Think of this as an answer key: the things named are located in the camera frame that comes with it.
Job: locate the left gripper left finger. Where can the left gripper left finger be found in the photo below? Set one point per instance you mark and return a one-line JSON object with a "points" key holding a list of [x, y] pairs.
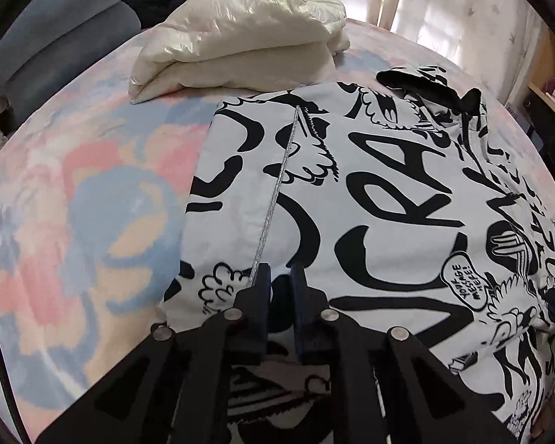
{"points": [[173, 387]]}

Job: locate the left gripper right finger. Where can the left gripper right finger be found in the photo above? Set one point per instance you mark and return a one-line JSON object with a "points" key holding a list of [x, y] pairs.
{"points": [[386, 386]]}

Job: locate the white black graffiti print jacket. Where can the white black graffiti print jacket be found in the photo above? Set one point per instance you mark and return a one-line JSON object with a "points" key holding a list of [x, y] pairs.
{"points": [[405, 209]]}

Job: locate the person right hand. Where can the person right hand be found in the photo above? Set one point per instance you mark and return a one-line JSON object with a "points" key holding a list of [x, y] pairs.
{"points": [[548, 406]]}

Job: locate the pastel patterned bed blanket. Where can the pastel patterned bed blanket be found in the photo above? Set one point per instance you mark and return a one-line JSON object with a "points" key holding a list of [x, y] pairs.
{"points": [[93, 197]]}

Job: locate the wooden curved shelf desk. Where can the wooden curved shelf desk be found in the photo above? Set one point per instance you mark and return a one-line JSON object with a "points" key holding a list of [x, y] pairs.
{"points": [[542, 81]]}

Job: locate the cream puffer jacket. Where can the cream puffer jacket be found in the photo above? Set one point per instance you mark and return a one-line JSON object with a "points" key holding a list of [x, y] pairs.
{"points": [[259, 45]]}

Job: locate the white patterned window curtain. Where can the white patterned window curtain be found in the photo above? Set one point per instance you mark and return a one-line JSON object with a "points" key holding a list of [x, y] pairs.
{"points": [[494, 41]]}

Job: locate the blue grey pillow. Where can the blue grey pillow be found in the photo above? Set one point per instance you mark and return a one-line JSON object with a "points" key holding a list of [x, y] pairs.
{"points": [[54, 41]]}

